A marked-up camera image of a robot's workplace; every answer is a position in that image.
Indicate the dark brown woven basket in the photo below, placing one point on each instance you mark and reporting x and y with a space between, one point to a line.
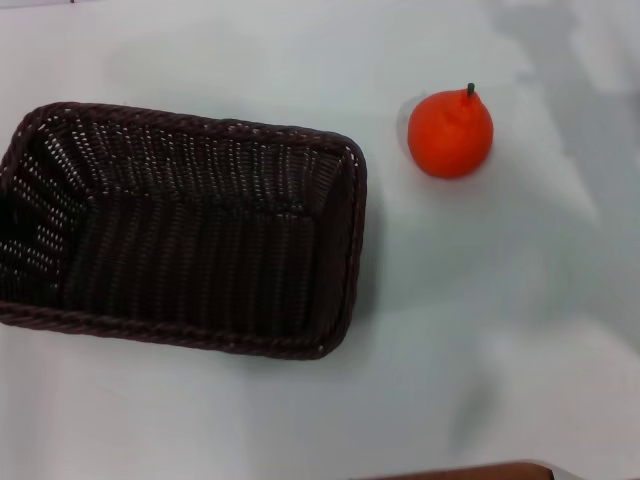
200 250

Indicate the orange toy fruit with stem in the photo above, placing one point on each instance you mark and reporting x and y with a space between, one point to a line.
450 135

